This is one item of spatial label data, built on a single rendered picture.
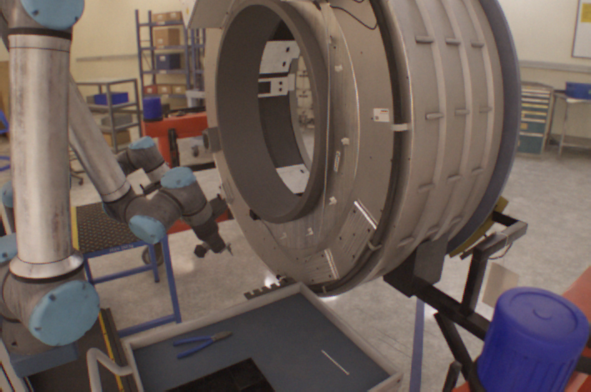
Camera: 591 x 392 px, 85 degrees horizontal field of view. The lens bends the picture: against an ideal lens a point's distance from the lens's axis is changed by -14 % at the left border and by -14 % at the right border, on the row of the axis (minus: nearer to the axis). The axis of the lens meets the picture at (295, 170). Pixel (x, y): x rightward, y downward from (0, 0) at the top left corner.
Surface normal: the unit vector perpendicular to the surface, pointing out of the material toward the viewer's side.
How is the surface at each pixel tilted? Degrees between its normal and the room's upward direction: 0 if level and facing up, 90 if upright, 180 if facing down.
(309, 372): 0
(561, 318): 0
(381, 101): 90
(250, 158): 48
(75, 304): 95
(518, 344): 90
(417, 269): 90
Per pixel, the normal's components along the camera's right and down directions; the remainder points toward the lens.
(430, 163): 0.53, 0.29
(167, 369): 0.00, -0.95
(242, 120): 0.51, 0.00
